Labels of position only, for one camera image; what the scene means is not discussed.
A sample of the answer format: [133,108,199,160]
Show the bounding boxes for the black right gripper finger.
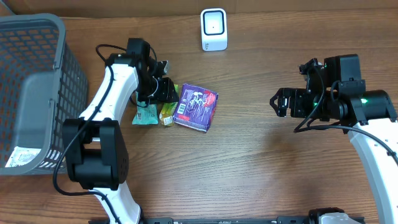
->
[270,98,289,117]
[271,88,289,100]

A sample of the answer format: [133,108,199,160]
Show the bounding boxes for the teal snack packet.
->
[130,93,159,125]

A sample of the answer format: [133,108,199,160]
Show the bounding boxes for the green yellow snack packet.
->
[159,102,178,126]

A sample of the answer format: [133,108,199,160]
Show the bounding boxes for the purple Carefree package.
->
[173,83,218,133]

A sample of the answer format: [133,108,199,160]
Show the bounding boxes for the white tube with gold cap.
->
[5,146,41,168]

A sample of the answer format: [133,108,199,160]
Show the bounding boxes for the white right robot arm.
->
[270,54,397,223]

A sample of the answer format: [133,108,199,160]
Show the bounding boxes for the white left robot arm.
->
[60,38,179,223]

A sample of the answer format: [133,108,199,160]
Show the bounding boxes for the white barcode scanner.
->
[200,8,228,52]

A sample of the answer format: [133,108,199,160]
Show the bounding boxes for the grey plastic mesh basket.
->
[1,14,88,176]

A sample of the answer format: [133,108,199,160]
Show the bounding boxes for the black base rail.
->
[88,216,366,224]

